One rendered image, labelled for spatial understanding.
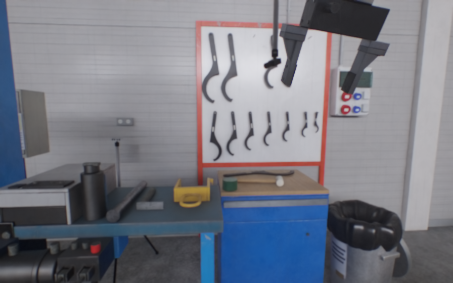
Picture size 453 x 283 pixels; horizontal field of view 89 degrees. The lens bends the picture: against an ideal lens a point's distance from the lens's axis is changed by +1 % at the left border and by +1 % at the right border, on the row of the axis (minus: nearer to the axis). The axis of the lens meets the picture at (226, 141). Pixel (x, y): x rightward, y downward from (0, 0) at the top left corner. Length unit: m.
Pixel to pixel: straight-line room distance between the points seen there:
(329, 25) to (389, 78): 2.92
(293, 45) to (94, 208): 0.82
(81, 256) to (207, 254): 0.51
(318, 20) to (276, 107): 2.26
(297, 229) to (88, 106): 2.36
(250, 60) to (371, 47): 2.20
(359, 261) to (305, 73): 1.86
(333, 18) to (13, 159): 1.37
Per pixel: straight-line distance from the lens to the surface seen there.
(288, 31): 0.45
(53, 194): 0.99
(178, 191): 1.04
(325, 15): 0.46
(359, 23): 0.49
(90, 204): 0.97
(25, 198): 1.04
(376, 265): 2.19
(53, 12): 3.20
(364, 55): 0.53
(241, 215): 1.58
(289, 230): 1.70
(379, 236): 2.06
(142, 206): 1.01
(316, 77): 2.87
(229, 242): 1.65
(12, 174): 1.44
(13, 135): 1.44
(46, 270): 0.96
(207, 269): 1.19
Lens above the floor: 1.45
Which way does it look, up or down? 7 degrees down
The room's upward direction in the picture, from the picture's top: straight up
